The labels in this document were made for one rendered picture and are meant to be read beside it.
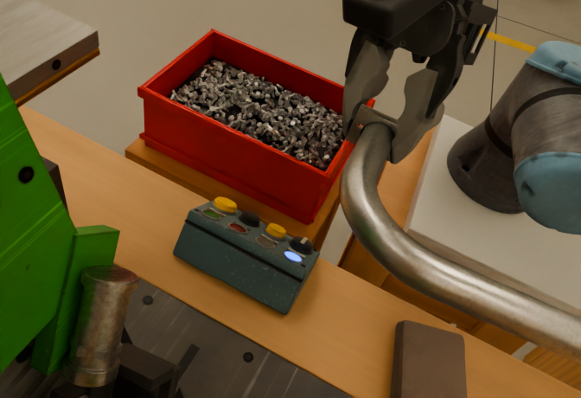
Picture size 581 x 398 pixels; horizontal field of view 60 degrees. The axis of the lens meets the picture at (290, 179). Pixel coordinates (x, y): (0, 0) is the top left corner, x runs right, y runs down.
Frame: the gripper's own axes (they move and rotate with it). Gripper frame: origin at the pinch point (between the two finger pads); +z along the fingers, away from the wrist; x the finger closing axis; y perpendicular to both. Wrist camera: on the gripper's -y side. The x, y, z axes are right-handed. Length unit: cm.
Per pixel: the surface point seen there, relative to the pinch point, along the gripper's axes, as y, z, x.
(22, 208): -28.8, 4.2, 4.7
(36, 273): -28.0, 8.8, 4.0
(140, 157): 5.2, 23.9, 39.7
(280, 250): -0.4, 16.5, 4.9
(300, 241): 2.8, 16.1, 4.8
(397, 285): 31.8, 31.3, 1.0
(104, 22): 93, 48, 202
